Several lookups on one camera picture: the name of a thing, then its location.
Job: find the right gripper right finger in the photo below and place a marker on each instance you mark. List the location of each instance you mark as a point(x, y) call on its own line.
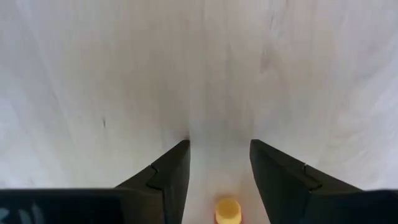
point(273, 174)

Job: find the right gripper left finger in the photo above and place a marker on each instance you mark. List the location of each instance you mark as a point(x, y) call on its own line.
point(174, 174)

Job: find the yellow capped small bottle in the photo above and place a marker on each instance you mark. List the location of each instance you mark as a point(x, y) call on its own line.
point(228, 211)

